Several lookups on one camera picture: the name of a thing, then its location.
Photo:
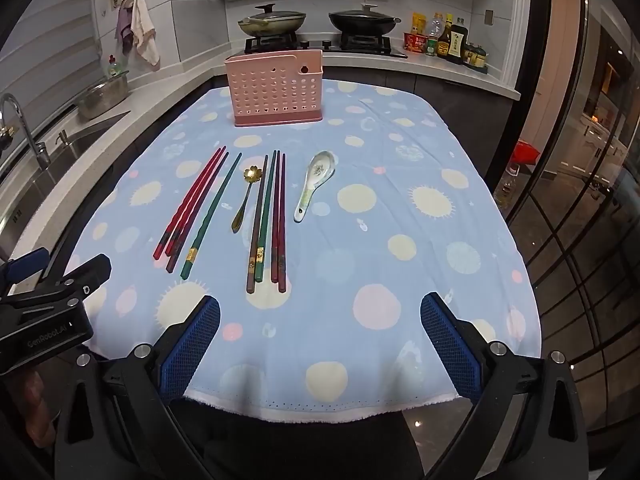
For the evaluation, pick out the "red bag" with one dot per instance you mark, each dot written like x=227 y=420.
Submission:
x=526 y=152

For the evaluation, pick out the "golden flower spoon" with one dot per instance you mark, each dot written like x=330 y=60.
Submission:
x=248 y=175

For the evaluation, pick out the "large dark sauce bottle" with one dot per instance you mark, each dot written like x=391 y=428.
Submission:
x=457 y=45

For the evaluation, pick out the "grey wall switch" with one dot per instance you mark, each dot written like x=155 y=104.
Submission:
x=489 y=17

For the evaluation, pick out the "stainless steel sink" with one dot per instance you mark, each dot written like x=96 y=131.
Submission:
x=87 y=141

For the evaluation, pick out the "black wok with lid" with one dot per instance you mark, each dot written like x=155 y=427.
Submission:
x=362 y=22

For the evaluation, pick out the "white ceramic soup spoon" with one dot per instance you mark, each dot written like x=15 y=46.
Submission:
x=320 y=166

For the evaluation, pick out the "chrome kitchen faucet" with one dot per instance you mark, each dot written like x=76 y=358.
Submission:
x=30 y=135

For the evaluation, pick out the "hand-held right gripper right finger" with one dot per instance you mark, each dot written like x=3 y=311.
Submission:
x=452 y=350

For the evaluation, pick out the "olive wok with lid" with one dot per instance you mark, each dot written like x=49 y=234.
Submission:
x=272 y=21

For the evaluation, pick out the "small seasoning can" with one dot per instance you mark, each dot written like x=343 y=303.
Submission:
x=431 y=47

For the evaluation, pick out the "small dark jars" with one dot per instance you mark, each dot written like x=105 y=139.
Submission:
x=476 y=56

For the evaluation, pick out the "glass sliding door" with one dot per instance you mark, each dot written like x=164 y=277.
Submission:
x=590 y=210

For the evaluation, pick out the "blue printed tablecloth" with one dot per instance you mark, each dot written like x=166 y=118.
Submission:
x=380 y=195

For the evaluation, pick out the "dark red chopstick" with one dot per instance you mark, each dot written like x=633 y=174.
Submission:
x=200 y=212
x=283 y=225

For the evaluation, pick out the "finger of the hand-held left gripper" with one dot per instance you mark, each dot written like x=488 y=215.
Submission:
x=82 y=272
x=25 y=261

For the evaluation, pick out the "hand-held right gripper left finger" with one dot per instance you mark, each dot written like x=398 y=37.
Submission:
x=192 y=350

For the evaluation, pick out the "purple hanging cloth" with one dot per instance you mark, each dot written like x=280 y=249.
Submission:
x=125 y=27

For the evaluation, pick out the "green gold-banded chopstick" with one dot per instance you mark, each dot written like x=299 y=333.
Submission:
x=212 y=216
x=267 y=216

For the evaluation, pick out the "yellow-capped sauce bottle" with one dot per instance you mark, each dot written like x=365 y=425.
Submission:
x=443 y=42

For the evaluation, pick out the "small sink dispenser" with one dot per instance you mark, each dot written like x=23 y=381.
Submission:
x=63 y=137

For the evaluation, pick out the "green dish soap bottle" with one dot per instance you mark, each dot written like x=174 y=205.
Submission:
x=115 y=67

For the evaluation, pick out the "white hanging towel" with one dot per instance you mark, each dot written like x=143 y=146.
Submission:
x=146 y=35

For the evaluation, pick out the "cooking oil bottle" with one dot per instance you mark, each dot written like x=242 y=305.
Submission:
x=507 y=187

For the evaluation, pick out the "brown gold-banded chopstick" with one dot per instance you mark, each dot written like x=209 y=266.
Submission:
x=258 y=225

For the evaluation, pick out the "clear plastic bottle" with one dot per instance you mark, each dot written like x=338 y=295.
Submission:
x=436 y=27

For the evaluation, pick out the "black gas stove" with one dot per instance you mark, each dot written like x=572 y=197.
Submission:
x=325 y=46

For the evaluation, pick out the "pink perforated utensil basket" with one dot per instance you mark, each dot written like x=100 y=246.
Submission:
x=270 y=95

